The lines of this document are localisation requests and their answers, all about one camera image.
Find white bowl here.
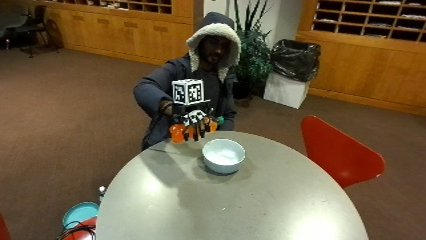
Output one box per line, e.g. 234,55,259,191
200,138,246,175

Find white marker cube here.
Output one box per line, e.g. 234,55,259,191
170,78,211,106

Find the person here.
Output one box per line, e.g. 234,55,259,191
131,12,243,152

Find green potted plant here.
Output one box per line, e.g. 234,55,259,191
231,0,274,100

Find white bin with black bag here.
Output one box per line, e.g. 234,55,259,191
262,38,322,110

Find long wooden cabinet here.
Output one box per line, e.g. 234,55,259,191
42,0,206,66

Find red chair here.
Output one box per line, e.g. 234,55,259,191
299,115,387,190

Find red round container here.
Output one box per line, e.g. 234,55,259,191
65,215,98,240

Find wooden cabinet with pigeonholes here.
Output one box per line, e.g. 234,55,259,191
295,0,426,117

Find black chair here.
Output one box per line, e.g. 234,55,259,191
15,4,62,59

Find black cable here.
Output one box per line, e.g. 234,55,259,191
55,222,97,240

